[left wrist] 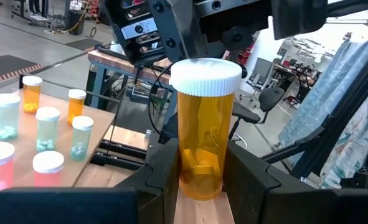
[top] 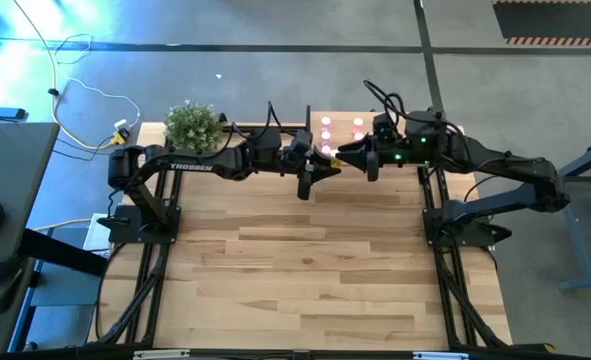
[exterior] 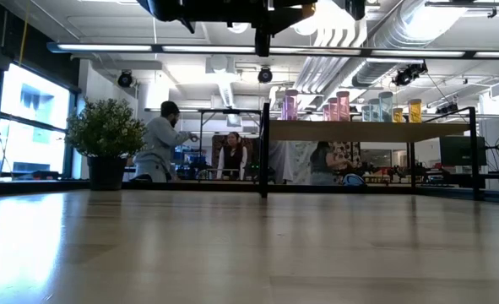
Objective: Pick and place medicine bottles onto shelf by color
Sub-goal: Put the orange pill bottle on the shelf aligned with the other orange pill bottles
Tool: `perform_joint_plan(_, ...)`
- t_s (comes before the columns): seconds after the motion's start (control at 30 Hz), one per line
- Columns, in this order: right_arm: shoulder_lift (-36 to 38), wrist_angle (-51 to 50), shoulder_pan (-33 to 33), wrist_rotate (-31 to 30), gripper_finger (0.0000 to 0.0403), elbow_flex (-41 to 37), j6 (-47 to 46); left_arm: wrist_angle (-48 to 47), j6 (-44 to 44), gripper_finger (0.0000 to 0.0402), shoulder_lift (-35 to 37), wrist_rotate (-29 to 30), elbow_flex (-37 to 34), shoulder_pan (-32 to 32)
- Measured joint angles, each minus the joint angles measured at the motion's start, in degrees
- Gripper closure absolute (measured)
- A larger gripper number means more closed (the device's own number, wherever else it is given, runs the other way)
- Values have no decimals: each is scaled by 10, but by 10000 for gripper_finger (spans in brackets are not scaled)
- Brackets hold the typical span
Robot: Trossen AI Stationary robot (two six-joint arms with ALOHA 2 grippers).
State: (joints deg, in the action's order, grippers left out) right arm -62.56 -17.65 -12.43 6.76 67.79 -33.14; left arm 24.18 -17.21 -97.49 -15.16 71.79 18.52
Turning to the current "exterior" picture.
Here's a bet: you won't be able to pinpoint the wooden shelf with black legs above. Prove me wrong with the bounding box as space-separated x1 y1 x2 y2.
258 102 481 202

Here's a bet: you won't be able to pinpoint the black bar with light strips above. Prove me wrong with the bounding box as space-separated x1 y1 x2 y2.
46 41 499 60

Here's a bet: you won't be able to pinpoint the yellow hanging cable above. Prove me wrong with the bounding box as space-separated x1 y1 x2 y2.
19 0 30 64

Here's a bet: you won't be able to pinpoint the grey spiral ventilation duct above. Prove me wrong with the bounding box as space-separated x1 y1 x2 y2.
350 0 469 88

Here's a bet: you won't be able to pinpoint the black computer monitor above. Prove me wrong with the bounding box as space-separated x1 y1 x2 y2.
438 134 488 168

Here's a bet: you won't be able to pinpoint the white ventilation duct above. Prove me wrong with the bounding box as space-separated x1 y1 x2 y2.
204 54 237 109

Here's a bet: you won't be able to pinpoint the white hanging cloth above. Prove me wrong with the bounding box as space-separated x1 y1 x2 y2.
268 141 313 186

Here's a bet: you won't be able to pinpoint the white ceiling pipes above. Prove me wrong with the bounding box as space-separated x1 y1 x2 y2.
293 16 368 96

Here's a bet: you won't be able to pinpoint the black desk frame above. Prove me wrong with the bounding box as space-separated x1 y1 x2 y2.
198 107 263 147

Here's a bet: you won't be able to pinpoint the patterned hanging cloth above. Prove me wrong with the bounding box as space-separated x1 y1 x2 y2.
328 141 362 178

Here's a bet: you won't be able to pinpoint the green plant in black pot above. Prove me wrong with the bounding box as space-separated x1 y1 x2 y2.
65 97 147 192

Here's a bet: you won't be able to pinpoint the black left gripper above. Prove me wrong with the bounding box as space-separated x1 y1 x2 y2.
219 0 317 35

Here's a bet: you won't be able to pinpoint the blue and white helmet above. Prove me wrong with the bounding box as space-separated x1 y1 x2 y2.
341 172 365 187

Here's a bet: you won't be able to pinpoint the person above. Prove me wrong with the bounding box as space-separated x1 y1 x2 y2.
131 100 200 183
214 131 249 182
309 141 347 186

